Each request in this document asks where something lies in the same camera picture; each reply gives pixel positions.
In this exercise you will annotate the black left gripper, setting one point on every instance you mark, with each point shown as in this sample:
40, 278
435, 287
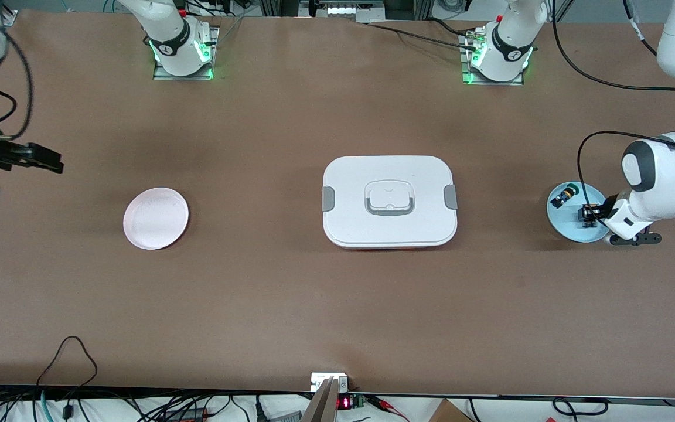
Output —
606, 207

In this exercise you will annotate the orange and black switch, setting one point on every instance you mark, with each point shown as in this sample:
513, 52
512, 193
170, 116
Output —
588, 218

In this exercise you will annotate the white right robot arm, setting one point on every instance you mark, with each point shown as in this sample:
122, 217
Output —
173, 35

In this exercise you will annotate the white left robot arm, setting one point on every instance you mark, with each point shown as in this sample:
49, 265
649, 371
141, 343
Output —
660, 176

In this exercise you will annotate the white lidded box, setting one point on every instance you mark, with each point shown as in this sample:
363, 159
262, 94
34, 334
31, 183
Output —
413, 223

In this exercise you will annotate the light blue round plate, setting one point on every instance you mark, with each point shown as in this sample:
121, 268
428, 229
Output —
566, 227

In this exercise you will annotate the pale pink round plate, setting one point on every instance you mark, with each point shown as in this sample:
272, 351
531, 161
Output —
156, 220

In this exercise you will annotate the brown cardboard piece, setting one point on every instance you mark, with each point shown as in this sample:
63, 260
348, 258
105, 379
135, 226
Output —
449, 413

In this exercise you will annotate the red clip leads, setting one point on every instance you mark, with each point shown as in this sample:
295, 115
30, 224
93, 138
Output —
384, 403

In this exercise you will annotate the red digit display board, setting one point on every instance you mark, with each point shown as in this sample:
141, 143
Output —
344, 403

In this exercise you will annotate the small white device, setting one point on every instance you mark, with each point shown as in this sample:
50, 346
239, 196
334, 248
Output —
320, 380

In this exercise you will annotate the white power strip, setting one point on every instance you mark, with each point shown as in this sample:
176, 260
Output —
343, 10

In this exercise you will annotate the grey metal bar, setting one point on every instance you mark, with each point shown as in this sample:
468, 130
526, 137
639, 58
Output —
323, 407

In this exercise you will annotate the aluminium frame profile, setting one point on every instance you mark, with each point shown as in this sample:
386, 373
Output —
10, 16

